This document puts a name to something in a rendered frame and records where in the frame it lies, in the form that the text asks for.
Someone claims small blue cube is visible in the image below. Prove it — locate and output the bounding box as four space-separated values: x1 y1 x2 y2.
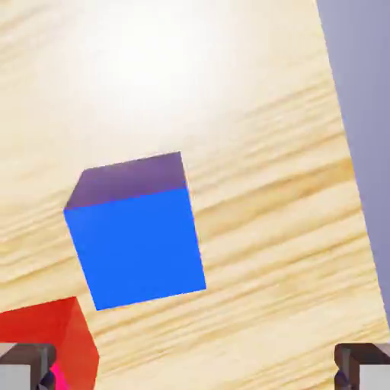
62 150 207 312

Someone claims small red cube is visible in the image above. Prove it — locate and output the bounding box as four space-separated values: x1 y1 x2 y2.
0 296 101 390

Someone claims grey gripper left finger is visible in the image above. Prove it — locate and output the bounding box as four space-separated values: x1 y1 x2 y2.
0 342 57 390

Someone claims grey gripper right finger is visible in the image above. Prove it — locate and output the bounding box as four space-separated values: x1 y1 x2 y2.
334 342 390 390

